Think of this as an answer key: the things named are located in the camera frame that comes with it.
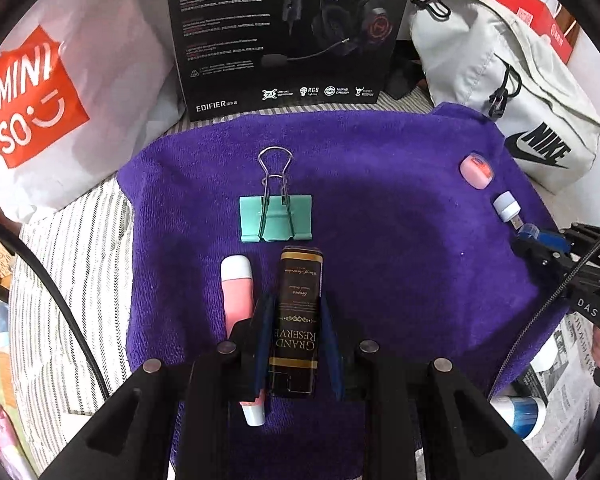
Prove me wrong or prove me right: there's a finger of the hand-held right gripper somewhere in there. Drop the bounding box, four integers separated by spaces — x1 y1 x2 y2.
520 222 581 255
511 236 577 287

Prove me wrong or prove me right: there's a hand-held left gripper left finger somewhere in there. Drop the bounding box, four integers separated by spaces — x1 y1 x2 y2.
37 292 277 480

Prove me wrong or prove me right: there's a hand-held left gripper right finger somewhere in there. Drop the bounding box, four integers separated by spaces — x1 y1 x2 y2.
319 292 554 480

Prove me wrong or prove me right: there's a black box gold trim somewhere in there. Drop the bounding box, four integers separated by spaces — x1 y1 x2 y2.
267 245 325 397

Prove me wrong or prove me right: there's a small white plug-in light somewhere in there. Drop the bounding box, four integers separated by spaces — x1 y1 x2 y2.
492 189 526 231

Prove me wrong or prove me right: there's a pink tube white cap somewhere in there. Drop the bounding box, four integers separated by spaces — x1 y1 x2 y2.
220 254 269 429

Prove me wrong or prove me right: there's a green binder clip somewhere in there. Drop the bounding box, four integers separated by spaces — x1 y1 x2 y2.
238 147 315 244

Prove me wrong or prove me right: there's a newspaper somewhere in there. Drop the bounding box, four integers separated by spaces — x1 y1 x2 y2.
522 310 600 462

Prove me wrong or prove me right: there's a purple towel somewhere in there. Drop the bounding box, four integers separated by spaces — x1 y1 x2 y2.
116 102 572 480

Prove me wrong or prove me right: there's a white and blue bottle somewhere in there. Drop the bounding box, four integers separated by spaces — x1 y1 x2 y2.
490 392 549 441

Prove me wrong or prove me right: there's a grey waist bag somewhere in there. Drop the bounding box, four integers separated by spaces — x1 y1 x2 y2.
384 0 600 196

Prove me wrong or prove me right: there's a red box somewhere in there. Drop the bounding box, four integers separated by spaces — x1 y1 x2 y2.
490 0 579 67

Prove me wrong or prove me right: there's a black headset box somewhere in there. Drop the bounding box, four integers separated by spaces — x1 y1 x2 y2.
165 0 419 122

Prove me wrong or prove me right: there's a white plastic shopping bag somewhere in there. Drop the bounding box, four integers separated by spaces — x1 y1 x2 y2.
0 0 192 224

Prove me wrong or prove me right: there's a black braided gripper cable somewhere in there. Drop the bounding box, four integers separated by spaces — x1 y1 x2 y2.
487 222 600 404

